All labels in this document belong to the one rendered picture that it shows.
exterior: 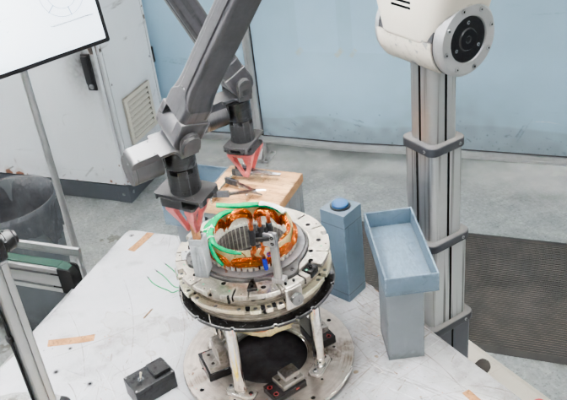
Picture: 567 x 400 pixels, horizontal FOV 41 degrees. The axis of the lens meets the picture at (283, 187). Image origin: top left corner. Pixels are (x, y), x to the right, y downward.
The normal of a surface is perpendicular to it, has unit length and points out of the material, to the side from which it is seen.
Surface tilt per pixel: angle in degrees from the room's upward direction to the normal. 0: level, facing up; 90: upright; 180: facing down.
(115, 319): 0
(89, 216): 0
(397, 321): 90
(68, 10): 83
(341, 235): 90
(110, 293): 0
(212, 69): 118
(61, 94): 90
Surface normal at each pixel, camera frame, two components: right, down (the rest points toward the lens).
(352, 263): 0.76, 0.25
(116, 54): 0.94, 0.08
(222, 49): 0.48, 0.75
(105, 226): -0.11, -0.86
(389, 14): -0.83, 0.35
